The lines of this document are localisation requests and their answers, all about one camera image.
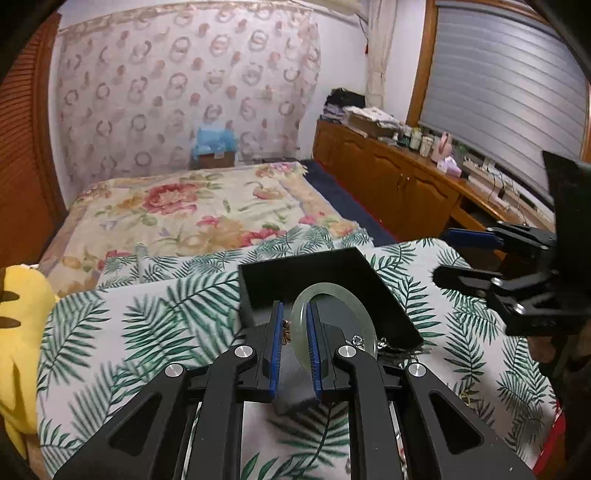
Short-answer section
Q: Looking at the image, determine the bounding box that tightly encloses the pale green jade bangle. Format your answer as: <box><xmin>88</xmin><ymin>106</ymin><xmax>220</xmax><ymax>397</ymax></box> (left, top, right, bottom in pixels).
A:
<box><xmin>290</xmin><ymin>282</ymin><xmax>379</xmax><ymax>374</ymax></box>

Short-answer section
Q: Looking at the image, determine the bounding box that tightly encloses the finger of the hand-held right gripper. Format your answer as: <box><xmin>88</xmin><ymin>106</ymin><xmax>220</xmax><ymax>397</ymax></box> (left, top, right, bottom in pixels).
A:
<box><xmin>431</xmin><ymin>265</ymin><xmax>560</xmax><ymax>325</ymax></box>
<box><xmin>444</xmin><ymin>222</ymin><xmax>558</xmax><ymax>254</ymax></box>

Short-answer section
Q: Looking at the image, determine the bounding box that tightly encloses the red blanket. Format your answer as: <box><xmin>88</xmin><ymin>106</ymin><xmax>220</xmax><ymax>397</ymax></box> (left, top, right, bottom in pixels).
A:
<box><xmin>537</xmin><ymin>401</ymin><xmax>567</xmax><ymax>477</ymax></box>

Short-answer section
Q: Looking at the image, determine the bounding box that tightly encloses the yellow plush toy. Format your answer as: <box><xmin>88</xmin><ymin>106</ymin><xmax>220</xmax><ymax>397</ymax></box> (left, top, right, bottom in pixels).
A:
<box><xmin>0</xmin><ymin>264</ymin><xmax>62</xmax><ymax>459</ymax></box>

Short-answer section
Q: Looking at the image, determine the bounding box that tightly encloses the ring pattern sheer curtain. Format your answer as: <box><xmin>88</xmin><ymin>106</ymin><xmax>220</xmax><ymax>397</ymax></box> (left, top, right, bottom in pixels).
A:
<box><xmin>50</xmin><ymin>0</ymin><xmax>322</xmax><ymax>200</ymax></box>

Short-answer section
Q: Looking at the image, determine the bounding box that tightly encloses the brown louvered wardrobe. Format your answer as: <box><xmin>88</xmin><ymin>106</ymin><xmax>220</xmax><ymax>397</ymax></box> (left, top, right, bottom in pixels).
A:
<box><xmin>0</xmin><ymin>13</ymin><xmax>71</xmax><ymax>269</ymax></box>

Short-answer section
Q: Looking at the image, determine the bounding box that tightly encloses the floral bed blanket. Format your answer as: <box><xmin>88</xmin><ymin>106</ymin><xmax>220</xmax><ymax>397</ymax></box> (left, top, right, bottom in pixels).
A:
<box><xmin>39</xmin><ymin>161</ymin><xmax>376</xmax><ymax>297</ymax></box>

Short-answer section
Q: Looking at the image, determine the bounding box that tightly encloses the cream lace curtain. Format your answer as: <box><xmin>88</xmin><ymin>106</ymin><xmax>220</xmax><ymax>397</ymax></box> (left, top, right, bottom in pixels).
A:
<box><xmin>366</xmin><ymin>0</ymin><xmax>394</xmax><ymax>110</ymax></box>

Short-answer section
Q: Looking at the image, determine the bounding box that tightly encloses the small cardboard box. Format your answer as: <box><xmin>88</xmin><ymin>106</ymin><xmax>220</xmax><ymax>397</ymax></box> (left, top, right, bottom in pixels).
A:
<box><xmin>197</xmin><ymin>150</ymin><xmax>236</xmax><ymax>169</ymax></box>

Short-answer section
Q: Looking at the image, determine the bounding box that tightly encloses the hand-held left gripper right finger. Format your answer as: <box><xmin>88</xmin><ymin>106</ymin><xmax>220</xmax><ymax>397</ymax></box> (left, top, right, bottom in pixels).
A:
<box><xmin>305</xmin><ymin>302</ymin><xmax>539</xmax><ymax>480</ymax></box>

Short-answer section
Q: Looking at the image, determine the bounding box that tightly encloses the row of toiletry bottles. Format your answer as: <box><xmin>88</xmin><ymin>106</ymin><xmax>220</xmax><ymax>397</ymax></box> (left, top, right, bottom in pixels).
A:
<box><xmin>394</xmin><ymin>126</ymin><xmax>437</xmax><ymax>156</ymax></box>

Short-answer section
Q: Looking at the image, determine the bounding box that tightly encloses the stack of dark clothes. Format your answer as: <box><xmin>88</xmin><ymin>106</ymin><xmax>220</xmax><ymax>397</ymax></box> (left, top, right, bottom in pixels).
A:
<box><xmin>323</xmin><ymin>89</ymin><xmax>368</xmax><ymax>123</ymax></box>

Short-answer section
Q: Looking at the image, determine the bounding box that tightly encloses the long wooden cabinet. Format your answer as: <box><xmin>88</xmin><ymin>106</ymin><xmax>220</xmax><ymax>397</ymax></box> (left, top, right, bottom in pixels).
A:
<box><xmin>313</xmin><ymin>119</ymin><xmax>558</xmax><ymax>246</ymax></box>

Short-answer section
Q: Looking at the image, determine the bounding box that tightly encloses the cardboard box with printed cloth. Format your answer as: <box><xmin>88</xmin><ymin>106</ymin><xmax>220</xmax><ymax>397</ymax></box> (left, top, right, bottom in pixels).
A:
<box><xmin>344</xmin><ymin>106</ymin><xmax>403</xmax><ymax>140</ymax></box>

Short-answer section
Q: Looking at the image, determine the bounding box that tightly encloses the navy blue blanket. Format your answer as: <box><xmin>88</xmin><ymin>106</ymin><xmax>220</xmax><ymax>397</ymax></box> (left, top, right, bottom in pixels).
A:
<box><xmin>302</xmin><ymin>159</ymin><xmax>399</xmax><ymax>246</ymax></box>

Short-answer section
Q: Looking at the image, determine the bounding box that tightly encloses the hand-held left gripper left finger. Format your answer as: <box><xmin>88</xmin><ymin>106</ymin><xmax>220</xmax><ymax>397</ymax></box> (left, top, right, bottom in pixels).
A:
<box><xmin>53</xmin><ymin>300</ymin><xmax>284</xmax><ymax>480</ymax></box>

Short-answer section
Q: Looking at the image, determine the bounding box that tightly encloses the grey window blind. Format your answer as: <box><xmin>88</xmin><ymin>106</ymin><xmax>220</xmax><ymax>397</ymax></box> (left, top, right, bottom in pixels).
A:
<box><xmin>417</xmin><ymin>0</ymin><xmax>591</xmax><ymax>163</ymax></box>

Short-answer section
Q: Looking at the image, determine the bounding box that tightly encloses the blue plastic bag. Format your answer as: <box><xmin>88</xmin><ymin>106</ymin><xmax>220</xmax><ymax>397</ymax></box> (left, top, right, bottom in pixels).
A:
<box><xmin>193</xmin><ymin>122</ymin><xmax>239</xmax><ymax>158</ymax></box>

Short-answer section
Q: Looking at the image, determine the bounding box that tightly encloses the green leaf print tablecloth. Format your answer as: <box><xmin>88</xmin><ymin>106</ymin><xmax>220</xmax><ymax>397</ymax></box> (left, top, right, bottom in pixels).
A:
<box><xmin>37</xmin><ymin>226</ymin><xmax>563</xmax><ymax>480</ymax></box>

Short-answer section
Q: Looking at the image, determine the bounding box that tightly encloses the black square box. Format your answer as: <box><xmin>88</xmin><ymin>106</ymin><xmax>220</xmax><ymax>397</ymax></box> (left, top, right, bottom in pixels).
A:
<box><xmin>238</xmin><ymin>247</ymin><xmax>426</xmax><ymax>360</ymax></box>

